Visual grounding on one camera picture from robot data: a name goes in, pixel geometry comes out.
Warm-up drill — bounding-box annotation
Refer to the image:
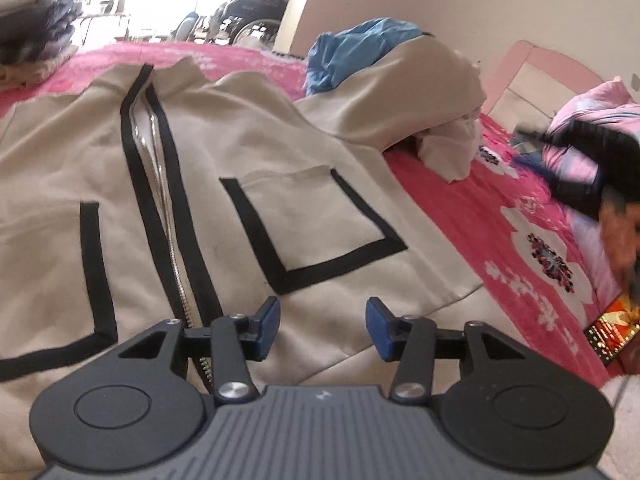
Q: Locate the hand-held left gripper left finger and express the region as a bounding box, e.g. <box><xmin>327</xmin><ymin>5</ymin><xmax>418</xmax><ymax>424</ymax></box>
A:
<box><xmin>117</xmin><ymin>296</ymin><xmax>282</xmax><ymax>405</ymax></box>

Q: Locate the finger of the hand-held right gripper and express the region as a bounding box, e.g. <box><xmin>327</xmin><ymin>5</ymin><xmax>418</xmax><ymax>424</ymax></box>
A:
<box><xmin>512</xmin><ymin>152</ymin><xmax>560</xmax><ymax>187</ymax></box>
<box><xmin>515</xmin><ymin>126</ymin><xmax>576</xmax><ymax>151</ymax></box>

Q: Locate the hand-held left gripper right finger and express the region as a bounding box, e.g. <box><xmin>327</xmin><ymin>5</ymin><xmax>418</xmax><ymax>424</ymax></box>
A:
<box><xmin>365</xmin><ymin>296</ymin><xmax>531</xmax><ymax>405</ymax></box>

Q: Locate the beige jacket with black trim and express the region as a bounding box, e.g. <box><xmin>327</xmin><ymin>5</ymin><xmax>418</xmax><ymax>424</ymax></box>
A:
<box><xmin>0</xmin><ymin>55</ymin><xmax>486</xmax><ymax>466</ymax></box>

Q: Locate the stack of folded clothes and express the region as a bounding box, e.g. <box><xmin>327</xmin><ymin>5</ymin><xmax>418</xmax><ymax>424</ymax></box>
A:
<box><xmin>0</xmin><ymin>0</ymin><xmax>83</xmax><ymax>88</ymax></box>

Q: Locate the person's right hand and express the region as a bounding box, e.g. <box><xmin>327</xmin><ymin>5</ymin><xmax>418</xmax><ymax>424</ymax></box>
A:
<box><xmin>600</xmin><ymin>192</ymin><xmax>640</xmax><ymax>291</ymax></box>

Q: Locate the pink padded headboard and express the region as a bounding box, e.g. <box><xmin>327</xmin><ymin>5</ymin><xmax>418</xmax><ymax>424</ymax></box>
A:
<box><xmin>481</xmin><ymin>40</ymin><xmax>621</xmax><ymax>133</ymax></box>

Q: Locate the pink floral blanket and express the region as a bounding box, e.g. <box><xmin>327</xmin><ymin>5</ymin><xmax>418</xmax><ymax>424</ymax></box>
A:
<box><xmin>0</xmin><ymin>40</ymin><xmax>626</xmax><ymax>391</ymax></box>

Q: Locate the white cloth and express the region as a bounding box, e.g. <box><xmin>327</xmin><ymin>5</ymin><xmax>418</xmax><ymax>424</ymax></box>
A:
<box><xmin>417</xmin><ymin>112</ymin><xmax>483</xmax><ymax>183</ymax></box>

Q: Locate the beige garment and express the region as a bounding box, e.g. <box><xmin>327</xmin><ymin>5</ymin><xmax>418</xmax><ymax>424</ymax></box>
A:
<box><xmin>295</xmin><ymin>35</ymin><xmax>488</xmax><ymax>153</ymax></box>

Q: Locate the smartphone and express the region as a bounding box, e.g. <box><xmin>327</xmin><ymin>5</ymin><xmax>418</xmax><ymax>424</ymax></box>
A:
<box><xmin>584</xmin><ymin>294</ymin><xmax>640</xmax><ymax>367</ymax></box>

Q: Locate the blue shirt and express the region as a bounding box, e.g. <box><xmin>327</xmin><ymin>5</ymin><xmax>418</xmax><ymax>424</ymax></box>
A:
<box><xmin>305</xmin><ymin>17</ymin><xmax>433</xmax><ymax>96</ymax></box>

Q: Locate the wheelchair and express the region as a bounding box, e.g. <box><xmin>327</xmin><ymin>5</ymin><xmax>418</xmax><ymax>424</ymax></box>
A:
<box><xmin>175</xmin><ymin>0</ymin><xmax>301</xmax><ymax>47</ymax></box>

